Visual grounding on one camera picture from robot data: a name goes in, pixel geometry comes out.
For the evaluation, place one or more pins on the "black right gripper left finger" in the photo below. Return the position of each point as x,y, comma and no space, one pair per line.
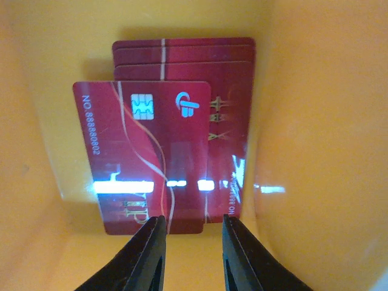
139,265

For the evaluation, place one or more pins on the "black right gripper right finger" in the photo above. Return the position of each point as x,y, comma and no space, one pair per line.
248,265

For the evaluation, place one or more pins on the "red VIP card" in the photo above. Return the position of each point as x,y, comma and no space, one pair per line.
147,147

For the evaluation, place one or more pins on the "red card in bin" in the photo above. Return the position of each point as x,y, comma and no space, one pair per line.
227,64

